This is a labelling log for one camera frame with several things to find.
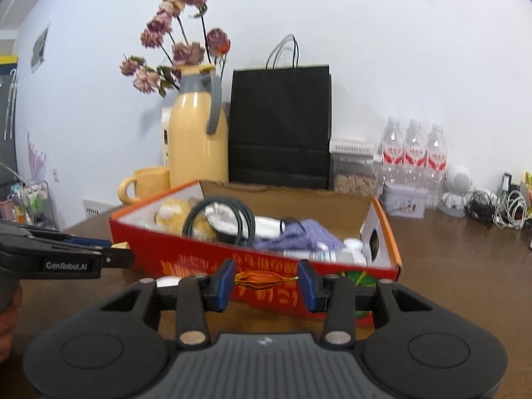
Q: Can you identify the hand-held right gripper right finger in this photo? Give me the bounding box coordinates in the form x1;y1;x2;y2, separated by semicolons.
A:
298;259;433;347

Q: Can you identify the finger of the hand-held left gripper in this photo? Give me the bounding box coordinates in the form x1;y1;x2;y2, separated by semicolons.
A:
0;236;136;271
0;220;114;247

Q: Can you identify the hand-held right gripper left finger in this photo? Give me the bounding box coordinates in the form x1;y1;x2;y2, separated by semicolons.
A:
97;259;237;347

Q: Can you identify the clear cotton swab box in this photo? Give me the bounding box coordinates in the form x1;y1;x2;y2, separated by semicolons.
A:
283;247;368;264

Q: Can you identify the red cardboard box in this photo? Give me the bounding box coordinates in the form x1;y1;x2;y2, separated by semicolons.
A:
109;179;403;328

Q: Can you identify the purple cloth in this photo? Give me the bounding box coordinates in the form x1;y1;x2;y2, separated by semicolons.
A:
253;218;345;254

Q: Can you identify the yellow plush toy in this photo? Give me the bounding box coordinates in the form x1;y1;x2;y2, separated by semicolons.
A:
155;197;214;242

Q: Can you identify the dark cable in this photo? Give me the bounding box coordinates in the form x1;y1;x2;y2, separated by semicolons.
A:
182;197;256;245

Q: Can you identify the person's left hand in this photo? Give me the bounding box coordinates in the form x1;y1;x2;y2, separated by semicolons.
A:
0;287;24;360

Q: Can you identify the white handheld device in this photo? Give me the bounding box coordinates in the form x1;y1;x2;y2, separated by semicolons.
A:
205;208;288;242

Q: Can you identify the yellow mug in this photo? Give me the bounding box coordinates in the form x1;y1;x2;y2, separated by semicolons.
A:
117;167;171;205

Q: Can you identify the clear seed container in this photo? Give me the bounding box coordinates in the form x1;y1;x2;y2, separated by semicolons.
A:
330;152;381;197

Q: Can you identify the printed tin box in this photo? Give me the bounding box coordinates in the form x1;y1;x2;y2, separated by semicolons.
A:
381;183;429;218

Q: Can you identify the yellow thermos jug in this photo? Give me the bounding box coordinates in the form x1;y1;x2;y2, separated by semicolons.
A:
168;64;229;190

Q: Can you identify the dark board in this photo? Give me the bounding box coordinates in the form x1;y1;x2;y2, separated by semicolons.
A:
0;55;19;184

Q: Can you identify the flat white box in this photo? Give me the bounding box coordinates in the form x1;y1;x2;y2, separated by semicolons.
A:
330;138;375;154

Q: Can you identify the black paper bag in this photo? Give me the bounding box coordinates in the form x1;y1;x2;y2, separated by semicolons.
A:
228;34;333;191

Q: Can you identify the white robot figure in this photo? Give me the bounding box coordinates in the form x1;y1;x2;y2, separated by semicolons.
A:
441;164;474;218

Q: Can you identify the dried pink rose bouquet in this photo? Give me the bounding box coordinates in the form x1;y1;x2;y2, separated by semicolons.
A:
120;0;231;98

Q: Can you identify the black charger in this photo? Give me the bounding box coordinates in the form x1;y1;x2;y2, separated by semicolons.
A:
501;172;520;200

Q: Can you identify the wire storage rack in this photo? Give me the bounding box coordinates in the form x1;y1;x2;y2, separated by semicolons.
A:
8;181;57;229

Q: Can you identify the purple wall decal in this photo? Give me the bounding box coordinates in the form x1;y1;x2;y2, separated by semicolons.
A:
27;133;46;184

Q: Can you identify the wall picture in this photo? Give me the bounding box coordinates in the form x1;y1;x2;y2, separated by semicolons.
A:
31;27;51;73

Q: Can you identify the white cable tangle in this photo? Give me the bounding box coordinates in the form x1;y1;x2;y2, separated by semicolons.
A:
492;191;532;230

